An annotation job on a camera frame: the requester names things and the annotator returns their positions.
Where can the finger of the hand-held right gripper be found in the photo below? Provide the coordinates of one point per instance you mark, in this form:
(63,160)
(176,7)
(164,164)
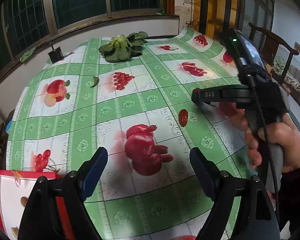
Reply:
(197,97)

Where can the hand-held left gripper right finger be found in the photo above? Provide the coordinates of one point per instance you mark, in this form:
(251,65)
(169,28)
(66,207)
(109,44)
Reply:
(202,175)

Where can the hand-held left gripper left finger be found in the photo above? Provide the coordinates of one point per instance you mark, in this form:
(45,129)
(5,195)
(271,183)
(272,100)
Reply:
(95,172)

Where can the red jujube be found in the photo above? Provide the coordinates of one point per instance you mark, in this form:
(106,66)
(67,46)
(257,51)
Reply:
(196,90)
(183,117)

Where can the red-rimmed white tray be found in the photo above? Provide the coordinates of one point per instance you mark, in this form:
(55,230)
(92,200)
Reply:
(5,195)

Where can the person's right forearm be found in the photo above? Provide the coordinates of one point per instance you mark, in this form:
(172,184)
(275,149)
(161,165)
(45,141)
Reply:
(297,187)

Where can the person's right hand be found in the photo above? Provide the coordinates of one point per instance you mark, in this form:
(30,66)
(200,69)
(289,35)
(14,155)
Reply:
(295,145)

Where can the patterned sofa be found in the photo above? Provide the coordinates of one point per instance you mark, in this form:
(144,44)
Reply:
(297,78)

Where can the dark wooden armchair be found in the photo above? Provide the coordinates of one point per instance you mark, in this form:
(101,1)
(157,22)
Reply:
(272,47)

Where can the green fruit print tablecloth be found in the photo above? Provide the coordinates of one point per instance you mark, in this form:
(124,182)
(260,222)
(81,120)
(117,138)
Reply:
(140,100)

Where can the clear tape strip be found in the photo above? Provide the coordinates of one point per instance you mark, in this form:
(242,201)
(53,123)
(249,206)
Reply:
(16,178)

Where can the small green leaf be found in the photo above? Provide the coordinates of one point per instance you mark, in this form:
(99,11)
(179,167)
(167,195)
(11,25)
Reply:
(95,81)

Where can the yellow wooden door panel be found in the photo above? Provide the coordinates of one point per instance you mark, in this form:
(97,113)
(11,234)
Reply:
(215,7)

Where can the leafy green vegetable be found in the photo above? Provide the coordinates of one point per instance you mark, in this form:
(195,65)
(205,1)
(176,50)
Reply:
(120,47)

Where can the dark glass door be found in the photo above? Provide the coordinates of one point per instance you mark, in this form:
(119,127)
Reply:
(255,7)

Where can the small green bottle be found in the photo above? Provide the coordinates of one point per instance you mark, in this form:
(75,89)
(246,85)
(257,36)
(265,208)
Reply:
(162,7)

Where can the blue box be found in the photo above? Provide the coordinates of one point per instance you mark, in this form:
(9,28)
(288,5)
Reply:
(8,125)

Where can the small black box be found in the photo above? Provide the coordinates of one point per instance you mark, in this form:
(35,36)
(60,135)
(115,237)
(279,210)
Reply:
(55,55)

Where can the green cloth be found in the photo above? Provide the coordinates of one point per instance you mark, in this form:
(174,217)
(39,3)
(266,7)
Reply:
(27,55)

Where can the wooden frame window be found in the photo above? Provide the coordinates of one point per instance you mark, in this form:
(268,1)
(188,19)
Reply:
(77,0)

